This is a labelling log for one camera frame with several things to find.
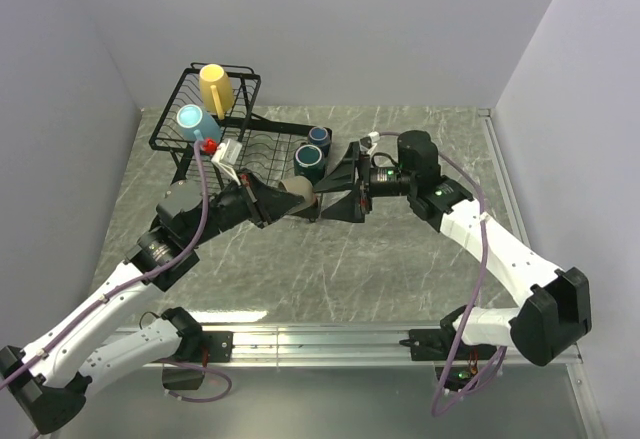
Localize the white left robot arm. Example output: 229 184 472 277
1 170 315 435

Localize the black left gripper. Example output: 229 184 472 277
187 167 305 247

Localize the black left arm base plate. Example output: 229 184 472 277
201 331 234 366

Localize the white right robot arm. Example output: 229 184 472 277
315 130 592 366

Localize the light blue ceramic mug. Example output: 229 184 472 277
175 104 222 142

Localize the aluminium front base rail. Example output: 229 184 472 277
203 322 445 368

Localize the dark blue glossy mug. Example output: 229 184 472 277
307 126 332 158

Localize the yellow ceramic mug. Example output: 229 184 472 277
199 64 234 120

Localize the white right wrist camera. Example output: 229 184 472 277
358 131 380 156

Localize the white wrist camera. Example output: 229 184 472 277
200 138 242 185
358 131 380 156

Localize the dark green patterned mug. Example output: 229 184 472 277
293 144 326 185

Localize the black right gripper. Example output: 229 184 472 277
313 142 416 225

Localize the olive brown small cup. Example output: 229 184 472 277
278 176 315 201

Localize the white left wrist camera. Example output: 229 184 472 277
200 138 242 185

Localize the black wire dish rack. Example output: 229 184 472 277
148 61 334 223

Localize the aluminium table edge rail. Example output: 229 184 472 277
477 108 530 246

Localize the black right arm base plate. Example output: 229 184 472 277
399 328 497 362

